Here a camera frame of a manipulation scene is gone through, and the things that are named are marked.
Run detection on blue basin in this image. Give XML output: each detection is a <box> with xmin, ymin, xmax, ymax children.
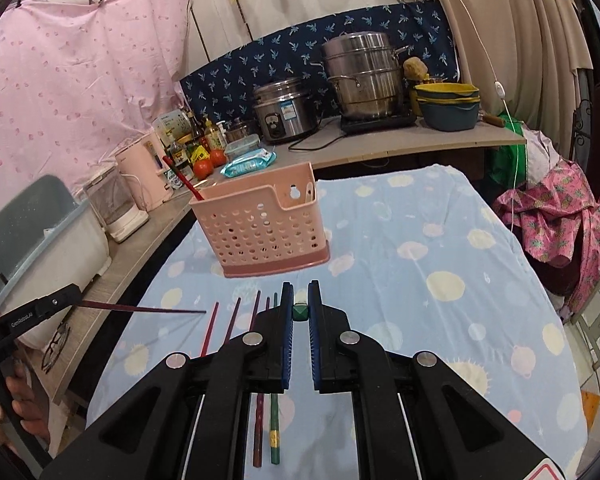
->
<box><xmin>419</xmin><ymin>102</ymin><xmax>481</xmax><ymax>132</ymax></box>

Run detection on blue planet printed blanket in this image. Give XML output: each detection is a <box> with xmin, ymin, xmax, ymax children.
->
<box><xmin>85</xmin><ymin>164</ymin><xmax>581</xmax><ymax>480</ymax></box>

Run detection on steel rice cooker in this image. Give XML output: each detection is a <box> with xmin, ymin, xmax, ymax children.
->
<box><xmin>252</xmin><ymin>78</ymin><xmax>319</xmax><ymax>144</ymax></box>

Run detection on pink pineapple printed cloth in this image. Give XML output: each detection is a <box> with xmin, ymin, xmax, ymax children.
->
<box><xmin>494</xmin><ymin>130</ymin><xmax>600</xmax><ymax>311</ymax></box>

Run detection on white clear blender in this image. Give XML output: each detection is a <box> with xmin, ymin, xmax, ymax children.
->
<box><xmin>82</xmin><ymin>165</ymin><xmax>150</xmax><ymax>244</ymax></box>

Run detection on steel steamer pot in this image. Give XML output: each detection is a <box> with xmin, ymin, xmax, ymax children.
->
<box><xmin>321</xmin><ymin>31</ymin><xmax>411</xmax><ymax>121</ymax></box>

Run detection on brown sponge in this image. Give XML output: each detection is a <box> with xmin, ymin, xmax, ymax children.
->
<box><xmin>403</xmin><ymin>57</ymin><xmax>430</xmax><ymax>82</ymax></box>

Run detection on white cord with switch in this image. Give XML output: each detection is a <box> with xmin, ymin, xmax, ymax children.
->
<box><xmin>432</xmin><ymin>0</ymin><xmax>523</xmax><ymax>231</ymax></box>

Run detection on black induction cooker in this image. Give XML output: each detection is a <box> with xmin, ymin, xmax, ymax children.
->
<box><xmin>340</xmin><ymin>111</ymin><xmax>418</xmax><ymax>135</ymax></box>

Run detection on pink electric kettle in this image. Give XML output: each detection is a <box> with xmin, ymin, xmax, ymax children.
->
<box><xmin>115</xmin><ymin>132</ymin><xmax>176</xmax><ymax>211</ymax></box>

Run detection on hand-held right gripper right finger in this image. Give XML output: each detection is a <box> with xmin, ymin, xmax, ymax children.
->
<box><xmin>307</xmin><ymin>281</ymin><xmax>567</xmax><ymax>480</ymax></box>

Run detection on yellow cap sauce bottle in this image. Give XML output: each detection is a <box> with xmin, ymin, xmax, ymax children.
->
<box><xmin>203</xmin><ymin>115</ymin><xmax>226</xmax><ymax>152</ymax></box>

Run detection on pink dotted hanging cloth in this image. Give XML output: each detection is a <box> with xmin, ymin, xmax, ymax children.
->
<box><xmin>0</xmin><ymin>0</ymin><xmax>193</xmax><ymax>221</ymax></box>

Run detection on white box with grey lid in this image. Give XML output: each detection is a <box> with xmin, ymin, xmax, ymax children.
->
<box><xmin>0</xmin><ymin>175</ymin><xmax>113</xmax><ymax>356</ymax></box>

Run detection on clear food container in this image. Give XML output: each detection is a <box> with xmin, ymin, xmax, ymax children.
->
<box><xmin>224</xmin><ymin>135</ymin><xmax>261</xmax><ymax>161</ymax></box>

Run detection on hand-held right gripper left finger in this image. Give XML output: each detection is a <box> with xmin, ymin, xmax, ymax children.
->
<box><xmin>40</xmin><ymin>282</ymin><xmax>295</xmax><ymax>480</ymax></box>

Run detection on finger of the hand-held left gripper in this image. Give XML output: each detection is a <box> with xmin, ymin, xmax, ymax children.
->
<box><xmin>34</xmin><ymin>283</ymin><xmax>83</xmax><ymax>319</ymax></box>

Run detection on black eyeglasses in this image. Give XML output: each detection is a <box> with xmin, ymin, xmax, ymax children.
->
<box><xmin>41</xmin><ymin>321</ymin><xmax>72</xmax><ymax>374</ymax></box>

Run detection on person's left hand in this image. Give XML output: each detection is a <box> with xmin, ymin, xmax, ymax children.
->
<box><xmin>0</xmin><ymin>360</ymin><xmax>51</xmax><ymax>456</ymax></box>

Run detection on pink perforated utensil basket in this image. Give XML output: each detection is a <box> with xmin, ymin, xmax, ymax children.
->
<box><xmin>188</xmin><ymin>162</ymin><xmax>331</xmax><ymax>279</ymax></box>

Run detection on blue wet wipes packet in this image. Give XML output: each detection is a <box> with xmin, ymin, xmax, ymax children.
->
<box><xmin>220</xmin><ymin>152</ymin><xmax>277</xmax><ymax>179</ymax></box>

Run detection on black power cable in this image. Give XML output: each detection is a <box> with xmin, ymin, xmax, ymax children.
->
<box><xmin>288</xmin><ymin>130</ymin><xmax>346</xmax><ymax>153</ymax></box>

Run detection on navy floral cloth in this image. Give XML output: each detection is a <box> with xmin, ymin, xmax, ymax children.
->
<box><xmin>179</xmin><ymin>1</ymin><xmax>462</xmax><ymax>121</ymax></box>

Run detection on beige curtain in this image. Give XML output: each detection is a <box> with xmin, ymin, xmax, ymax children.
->
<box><xmin>420</xmin><ymin>0</ymin><xmax>595</xmax><ymax>126</ymax></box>

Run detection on green bag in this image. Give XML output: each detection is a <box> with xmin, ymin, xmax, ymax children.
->
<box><xmin>490</xmin><ymin>117</ymin><xmax>531</xmax><ymax>201</ymax></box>

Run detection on yellow rimmed basin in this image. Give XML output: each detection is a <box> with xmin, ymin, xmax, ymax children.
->
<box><xmin>414</xmin><ymin>83</ymin><xmax>481</xmax><ymax>106</ymax></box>

